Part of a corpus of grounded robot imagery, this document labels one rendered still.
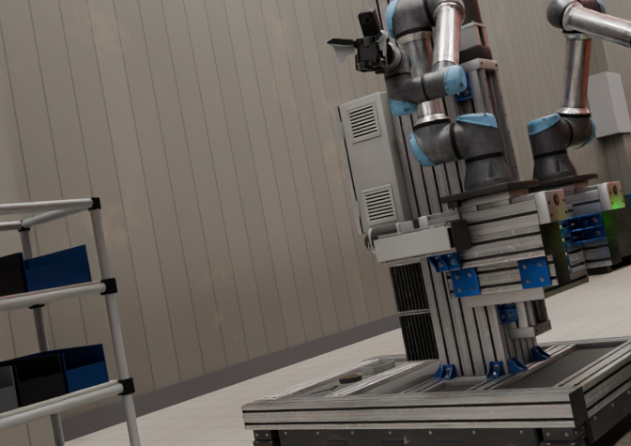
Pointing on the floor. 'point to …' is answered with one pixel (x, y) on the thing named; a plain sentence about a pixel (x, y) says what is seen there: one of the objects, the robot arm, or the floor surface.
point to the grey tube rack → (88, 365)
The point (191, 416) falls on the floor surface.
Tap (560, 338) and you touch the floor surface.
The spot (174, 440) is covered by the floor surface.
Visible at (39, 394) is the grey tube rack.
